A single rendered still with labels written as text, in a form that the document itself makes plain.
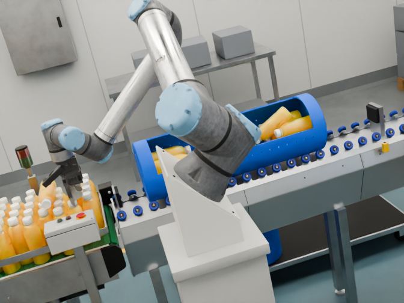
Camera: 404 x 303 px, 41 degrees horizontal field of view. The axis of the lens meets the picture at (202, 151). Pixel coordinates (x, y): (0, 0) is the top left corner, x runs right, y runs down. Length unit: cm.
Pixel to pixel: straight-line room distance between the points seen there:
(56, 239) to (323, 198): 129
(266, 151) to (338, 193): 48
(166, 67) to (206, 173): 36
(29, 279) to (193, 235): 93
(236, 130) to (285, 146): 87
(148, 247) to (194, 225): 84
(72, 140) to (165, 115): 63
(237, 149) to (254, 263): 38
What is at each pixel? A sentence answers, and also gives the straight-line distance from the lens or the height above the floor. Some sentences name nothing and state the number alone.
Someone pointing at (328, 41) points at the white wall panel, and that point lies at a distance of 638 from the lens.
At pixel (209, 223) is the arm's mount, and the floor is 120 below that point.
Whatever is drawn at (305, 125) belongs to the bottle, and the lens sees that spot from 256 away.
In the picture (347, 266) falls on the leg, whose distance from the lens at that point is 300.
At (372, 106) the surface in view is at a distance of 282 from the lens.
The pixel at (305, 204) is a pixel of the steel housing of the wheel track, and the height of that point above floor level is 73.
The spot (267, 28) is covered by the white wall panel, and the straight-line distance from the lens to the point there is 608.
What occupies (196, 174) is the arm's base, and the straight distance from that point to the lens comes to 168.
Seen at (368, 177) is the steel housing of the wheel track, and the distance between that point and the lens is 278.
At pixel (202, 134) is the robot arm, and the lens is 157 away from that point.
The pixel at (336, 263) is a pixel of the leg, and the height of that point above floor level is 22.
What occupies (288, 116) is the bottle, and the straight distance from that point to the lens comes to 257.
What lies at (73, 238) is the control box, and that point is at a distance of 222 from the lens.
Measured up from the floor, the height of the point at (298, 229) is 15.
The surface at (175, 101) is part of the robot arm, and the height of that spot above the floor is 161.
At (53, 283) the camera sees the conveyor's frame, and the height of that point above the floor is 81.
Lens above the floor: 203
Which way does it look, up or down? 21 degrees down
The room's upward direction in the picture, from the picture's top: 13 degrees counter-clockwise
